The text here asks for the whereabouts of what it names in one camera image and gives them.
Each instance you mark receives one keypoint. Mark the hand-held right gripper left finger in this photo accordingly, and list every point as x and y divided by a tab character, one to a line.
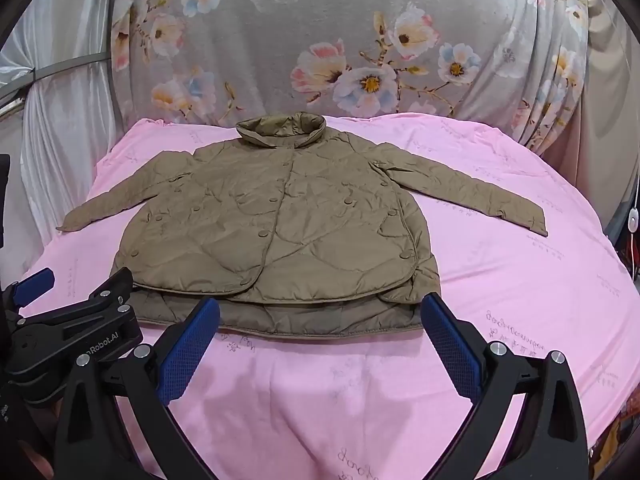
189	352

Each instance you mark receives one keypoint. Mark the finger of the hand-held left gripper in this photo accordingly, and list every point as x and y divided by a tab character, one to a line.
107	296
32	286

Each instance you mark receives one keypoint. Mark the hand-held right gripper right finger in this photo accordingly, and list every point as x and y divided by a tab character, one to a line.
450	350

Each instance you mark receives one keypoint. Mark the olive quilted jacket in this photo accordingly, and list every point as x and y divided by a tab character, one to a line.
300	220

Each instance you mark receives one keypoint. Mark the pink bed sheet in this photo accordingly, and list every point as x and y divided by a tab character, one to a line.
500	310

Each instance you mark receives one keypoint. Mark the white curtain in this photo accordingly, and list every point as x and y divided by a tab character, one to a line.
55	125

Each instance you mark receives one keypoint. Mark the dark patterned cloth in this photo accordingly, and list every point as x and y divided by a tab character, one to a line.
617	435

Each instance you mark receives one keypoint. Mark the grey curtain rod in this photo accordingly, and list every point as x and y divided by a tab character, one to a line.
55	67

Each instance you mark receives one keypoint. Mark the grey floral blanket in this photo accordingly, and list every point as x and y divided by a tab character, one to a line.
280	50

